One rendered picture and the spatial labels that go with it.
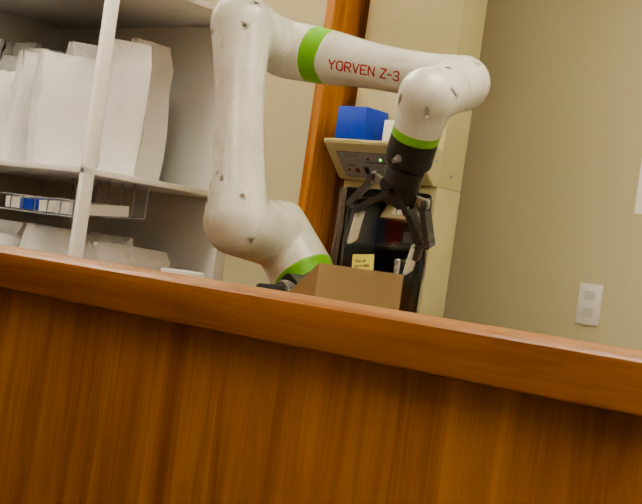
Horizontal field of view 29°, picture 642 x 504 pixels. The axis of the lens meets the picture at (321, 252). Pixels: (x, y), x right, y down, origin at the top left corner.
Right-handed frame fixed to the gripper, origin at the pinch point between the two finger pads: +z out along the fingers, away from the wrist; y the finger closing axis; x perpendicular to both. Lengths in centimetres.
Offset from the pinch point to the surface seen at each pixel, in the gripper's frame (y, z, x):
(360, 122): -51, 15, 77
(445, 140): -30, 12, 84
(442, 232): -20, 34, 79
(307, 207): -58, 43, 71
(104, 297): 41, -69, -136
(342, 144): -54, 22, 74
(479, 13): -40, -16, 105
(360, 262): -37, 50, 71
